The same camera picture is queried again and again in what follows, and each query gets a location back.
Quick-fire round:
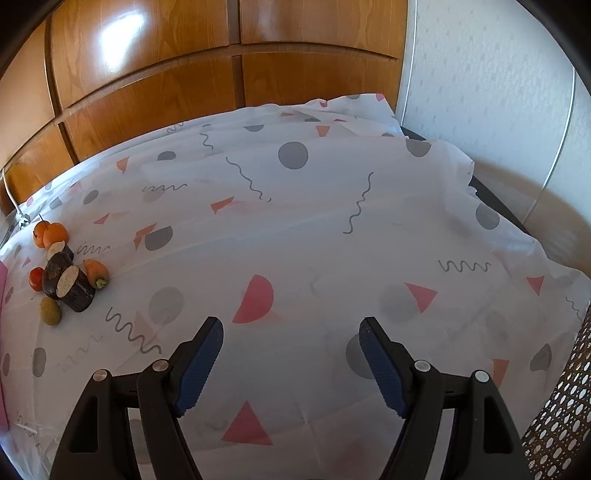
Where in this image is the small eggplant slice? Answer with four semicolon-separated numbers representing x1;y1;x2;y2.
46;242;75;265

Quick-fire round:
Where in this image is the white patterned tablecloth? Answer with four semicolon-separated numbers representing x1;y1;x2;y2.
0;92;591;480

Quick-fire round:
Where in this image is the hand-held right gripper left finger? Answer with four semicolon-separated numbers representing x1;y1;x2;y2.
48;316;225;480

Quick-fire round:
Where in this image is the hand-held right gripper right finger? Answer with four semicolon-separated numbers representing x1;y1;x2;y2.
359;316;536;480

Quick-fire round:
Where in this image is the perforated mesh basket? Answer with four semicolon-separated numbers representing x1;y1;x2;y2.
519;305;591;480

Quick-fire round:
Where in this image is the orange pointed fruit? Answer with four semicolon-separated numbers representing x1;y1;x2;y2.
82;259;110;291

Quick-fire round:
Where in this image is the olive green fruit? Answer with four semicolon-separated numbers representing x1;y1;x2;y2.
39;296;62;326

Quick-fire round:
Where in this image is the dark eggplant piece cut face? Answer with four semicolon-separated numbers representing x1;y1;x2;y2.
54;265;96;313

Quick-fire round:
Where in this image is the black table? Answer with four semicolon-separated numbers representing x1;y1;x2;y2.
401;124;532;237

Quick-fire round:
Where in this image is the metal wall trim strip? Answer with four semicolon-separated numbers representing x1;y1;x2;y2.
542;69;578;192

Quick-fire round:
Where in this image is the wooden wardrobe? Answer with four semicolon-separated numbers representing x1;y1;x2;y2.
0;0;409;217

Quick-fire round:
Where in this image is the orange tangerine with stem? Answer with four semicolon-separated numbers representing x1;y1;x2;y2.
32;213;51;247

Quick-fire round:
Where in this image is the dark eggplant end piece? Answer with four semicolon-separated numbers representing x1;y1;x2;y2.
42;254;75;300

